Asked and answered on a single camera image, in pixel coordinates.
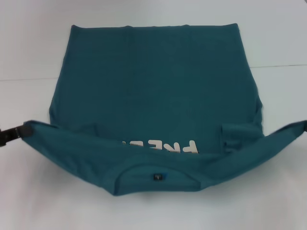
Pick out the teal shirt with FREE print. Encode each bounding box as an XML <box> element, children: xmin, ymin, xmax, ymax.
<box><xmin>21</xmin><ymin>23</ymin><xmax>307</xmax><ymax>198</ymax></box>

